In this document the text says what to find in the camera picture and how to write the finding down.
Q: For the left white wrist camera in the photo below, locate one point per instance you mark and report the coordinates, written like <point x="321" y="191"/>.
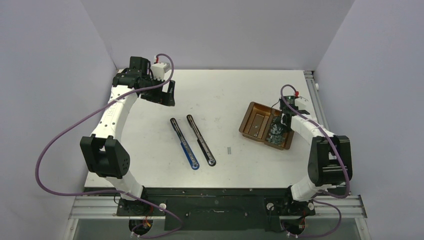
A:
<point x="159" y="70"/>

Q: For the aluminium front rail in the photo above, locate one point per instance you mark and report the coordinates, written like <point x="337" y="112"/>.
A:
<point x="104" y="207"/>

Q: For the blue stapler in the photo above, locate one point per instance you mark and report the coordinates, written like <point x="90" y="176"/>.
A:
<point x="194" y="164"/>

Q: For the brown plastic tray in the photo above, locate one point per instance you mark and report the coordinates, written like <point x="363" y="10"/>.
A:
<point x="256" y="124"/>

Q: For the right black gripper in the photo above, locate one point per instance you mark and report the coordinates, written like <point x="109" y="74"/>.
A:
<point x="285" y="126"/>

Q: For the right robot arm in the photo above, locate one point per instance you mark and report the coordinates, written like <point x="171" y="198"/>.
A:
<point x="329" y="168"/>

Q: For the black stapler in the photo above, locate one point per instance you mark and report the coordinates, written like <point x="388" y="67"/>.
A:
<point x="211" y="161"/>

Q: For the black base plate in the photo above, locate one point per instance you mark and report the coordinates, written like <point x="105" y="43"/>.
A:
<point x="220" y="209"/>

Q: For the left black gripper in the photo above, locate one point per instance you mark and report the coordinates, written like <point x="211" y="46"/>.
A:
<point x="165" y="98"/>

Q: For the aluminium side rail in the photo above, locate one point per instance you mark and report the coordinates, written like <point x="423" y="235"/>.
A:
<point x="313" y="89"/>

